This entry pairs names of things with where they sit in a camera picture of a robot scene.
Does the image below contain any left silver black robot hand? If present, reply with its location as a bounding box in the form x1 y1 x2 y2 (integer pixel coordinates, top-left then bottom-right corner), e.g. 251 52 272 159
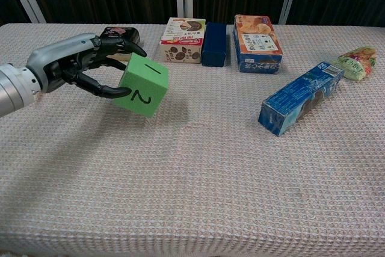
25 33 147 99

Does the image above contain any green numbered foam cube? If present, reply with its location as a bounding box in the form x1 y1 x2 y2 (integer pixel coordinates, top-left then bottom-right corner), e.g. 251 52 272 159
112 52 170 119

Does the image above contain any black luncheon meat can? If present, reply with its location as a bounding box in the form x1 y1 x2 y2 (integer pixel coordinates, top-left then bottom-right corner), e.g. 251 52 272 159
99 26 141 62

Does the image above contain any white chocolate pie box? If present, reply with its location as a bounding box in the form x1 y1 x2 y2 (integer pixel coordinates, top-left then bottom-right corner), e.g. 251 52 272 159
159 17 207 64

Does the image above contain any dark blue rectangular box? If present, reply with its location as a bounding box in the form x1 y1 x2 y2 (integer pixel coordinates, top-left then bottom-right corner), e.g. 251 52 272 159
201 22 227 67

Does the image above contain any beige woven tablecloth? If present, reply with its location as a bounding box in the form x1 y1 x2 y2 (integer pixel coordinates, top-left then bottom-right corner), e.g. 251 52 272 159
0 23 385 257

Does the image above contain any orange and blue biscuit box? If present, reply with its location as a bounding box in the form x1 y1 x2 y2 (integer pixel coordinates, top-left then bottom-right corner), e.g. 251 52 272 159
233 14 284 74

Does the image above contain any long blue cookie box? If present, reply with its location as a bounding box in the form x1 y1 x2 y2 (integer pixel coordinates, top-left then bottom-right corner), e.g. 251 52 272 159
257 61 345 137

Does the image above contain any green snack packet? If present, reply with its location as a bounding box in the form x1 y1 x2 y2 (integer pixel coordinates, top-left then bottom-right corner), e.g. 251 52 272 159
336 46 378 82

